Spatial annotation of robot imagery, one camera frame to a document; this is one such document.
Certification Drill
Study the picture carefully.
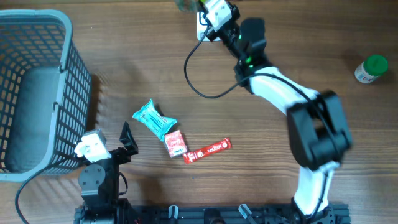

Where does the green snack bag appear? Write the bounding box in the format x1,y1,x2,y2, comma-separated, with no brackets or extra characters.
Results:
174,0,205,13

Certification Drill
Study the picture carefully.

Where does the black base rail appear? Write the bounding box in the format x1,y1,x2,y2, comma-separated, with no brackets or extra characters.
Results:
73,204,351,224

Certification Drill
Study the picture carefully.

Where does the red coffee stick sachet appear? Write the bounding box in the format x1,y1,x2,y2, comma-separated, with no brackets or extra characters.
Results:
183,138,232,164

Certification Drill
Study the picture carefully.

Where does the green lid jar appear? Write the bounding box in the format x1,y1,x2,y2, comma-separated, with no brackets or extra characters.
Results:
354,54,389,84

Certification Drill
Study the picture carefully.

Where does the white barcode scanner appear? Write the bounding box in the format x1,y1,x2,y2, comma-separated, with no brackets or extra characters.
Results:
197,12,222,42

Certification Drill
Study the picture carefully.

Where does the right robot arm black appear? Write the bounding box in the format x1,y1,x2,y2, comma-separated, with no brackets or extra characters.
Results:
198,1,353,223

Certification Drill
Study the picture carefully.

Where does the grey plastic basket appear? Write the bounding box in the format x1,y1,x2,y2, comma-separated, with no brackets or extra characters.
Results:
1,9,91,182

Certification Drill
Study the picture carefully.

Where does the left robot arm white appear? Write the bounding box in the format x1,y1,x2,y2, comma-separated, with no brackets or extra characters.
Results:
73,123,141,224

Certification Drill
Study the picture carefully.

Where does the red small box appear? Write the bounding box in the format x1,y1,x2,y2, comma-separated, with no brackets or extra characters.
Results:
165,130,188,158

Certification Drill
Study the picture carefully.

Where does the teal wet wipes pack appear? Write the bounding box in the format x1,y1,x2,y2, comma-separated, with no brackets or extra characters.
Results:
132,99,177,142

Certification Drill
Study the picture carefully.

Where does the left camera cable black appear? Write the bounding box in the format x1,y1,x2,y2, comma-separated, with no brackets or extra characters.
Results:
15,168,80,223

